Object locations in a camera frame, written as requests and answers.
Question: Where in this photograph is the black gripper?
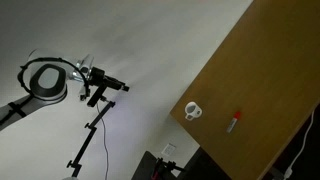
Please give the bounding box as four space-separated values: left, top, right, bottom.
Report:
89 67 130 92

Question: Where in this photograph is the marker with red cap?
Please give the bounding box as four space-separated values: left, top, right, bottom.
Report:
226 110 242 134

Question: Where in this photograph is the white mug cup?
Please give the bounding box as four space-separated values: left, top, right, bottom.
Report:
184 101 203 121

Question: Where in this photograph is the black panel object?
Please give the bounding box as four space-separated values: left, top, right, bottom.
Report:
131 150 158 180

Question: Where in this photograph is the black articulated camera stand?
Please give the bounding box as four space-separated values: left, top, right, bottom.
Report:
66 96 117 178

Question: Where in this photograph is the thin black hanging cable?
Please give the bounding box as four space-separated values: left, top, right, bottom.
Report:
96 101 110 180

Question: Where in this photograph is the white wall outlet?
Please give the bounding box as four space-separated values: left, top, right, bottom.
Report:
161 143 177 157

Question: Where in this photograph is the black arm cable harness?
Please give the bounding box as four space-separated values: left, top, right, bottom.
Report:
18 57 92 101

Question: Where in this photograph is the black clamp with red handle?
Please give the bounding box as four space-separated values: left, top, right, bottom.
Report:
152 157 186 180

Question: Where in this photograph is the white power cable with plug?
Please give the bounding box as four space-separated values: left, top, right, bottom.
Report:
283 108 317 178

